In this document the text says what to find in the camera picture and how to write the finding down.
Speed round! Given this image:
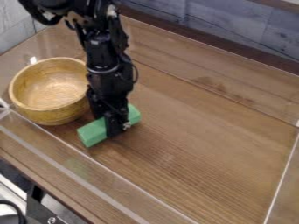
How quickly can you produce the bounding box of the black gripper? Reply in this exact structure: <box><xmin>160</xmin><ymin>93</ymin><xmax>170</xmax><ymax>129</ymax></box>
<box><xmin>84</xmin><ymin>18</ymin><xmax>136</xmax><ymax>137</ymax></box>

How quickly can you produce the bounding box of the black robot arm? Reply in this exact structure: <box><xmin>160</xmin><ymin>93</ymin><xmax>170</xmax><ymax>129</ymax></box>
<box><xmin>18</xmin><ymin>0</ymin><xmax>138</xmax><ymax>137</ymax></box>

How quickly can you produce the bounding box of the black cable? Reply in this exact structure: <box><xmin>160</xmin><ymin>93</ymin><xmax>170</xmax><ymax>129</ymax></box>
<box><xmin>0</xmin><ymin>199</ymin><xmax>28</xmax><ymax>224</ymax></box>

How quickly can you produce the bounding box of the clear acrylic front wall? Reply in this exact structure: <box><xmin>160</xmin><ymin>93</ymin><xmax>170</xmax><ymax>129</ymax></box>
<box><xmin>0</xmin><ymin>109</ymin><xmax>199</xmax><ymax>224</ymax></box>

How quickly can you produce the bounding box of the black table frame bracket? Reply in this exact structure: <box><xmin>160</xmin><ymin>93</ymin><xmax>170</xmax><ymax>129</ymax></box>
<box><xmin>26</xmin><ymin>185</ymin><xmax>68</xmax><ymax>224</ymax></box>

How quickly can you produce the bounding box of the wooden bowl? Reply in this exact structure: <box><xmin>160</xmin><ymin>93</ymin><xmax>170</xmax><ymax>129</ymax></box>
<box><xmin>8</xmin><ymin>57</ymin><xmax>90</xmax><ymax>126</ymax></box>

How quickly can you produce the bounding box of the green rectangular stick block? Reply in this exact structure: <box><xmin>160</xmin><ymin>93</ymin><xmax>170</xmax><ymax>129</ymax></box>
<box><xmin>78</xmin><ymin>104</ymin><xmax>142</xmax><ymax>147</ymax></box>

